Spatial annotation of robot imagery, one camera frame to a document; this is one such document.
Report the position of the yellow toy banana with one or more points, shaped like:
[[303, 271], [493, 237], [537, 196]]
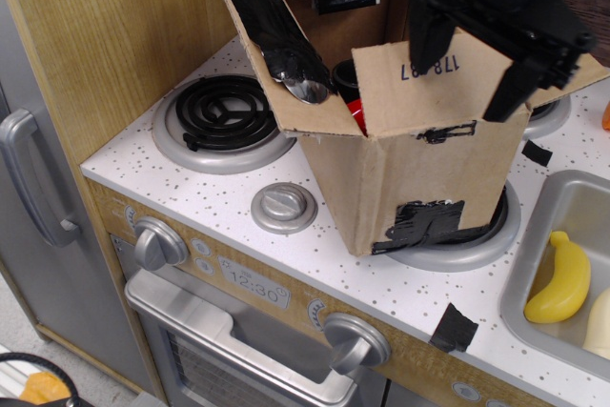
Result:
[[568, 287]]

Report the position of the black tape piece on counter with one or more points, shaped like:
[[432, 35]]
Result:
[[454, 332]]

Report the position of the orange object on floor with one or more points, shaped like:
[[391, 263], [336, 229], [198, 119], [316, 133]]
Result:
[[44, 387]]

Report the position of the black coil stove burner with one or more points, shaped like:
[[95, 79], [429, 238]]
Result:
[[224, 113]]

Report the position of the silver fridge door handle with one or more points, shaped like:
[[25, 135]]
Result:
[[17, 130]]

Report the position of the silver toy sink basin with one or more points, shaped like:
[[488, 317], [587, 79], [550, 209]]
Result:
[[576, 203]]

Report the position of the brown cardboard box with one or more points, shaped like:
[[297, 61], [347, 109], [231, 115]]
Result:
[[430, 166]]

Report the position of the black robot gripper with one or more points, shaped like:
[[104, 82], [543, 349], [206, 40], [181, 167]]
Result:
[[544, 38]]

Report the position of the silver round countertop knob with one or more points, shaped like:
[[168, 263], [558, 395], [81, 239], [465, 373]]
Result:
[[283, 208]]

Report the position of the silver oven knob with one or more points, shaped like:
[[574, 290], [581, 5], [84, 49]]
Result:
[[157, 244], [354, 343]]

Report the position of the silver spoon taped on flap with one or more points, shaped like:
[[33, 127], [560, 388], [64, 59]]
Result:
[[306, 91]]

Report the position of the silver oven door handle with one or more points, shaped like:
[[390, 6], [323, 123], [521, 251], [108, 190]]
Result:
[[201, 360]]

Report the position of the cream toy food piece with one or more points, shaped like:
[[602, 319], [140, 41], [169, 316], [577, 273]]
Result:
[[597, 333]]

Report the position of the silver right oven knob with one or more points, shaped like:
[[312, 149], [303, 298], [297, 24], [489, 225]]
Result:
[[354, 343]]

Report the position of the silver left oven knob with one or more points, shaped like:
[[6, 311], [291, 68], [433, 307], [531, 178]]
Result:
[[157, 244]]

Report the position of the small black tape piece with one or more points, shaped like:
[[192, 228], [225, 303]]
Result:
[[536, 153]]

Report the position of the black cup in box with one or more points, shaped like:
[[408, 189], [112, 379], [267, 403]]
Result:
[[345, 80]]

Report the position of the orange toy item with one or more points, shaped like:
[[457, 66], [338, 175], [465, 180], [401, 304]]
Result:
[[605, 121]]

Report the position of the silver oven door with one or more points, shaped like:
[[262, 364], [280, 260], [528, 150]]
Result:
[[272, 337]]

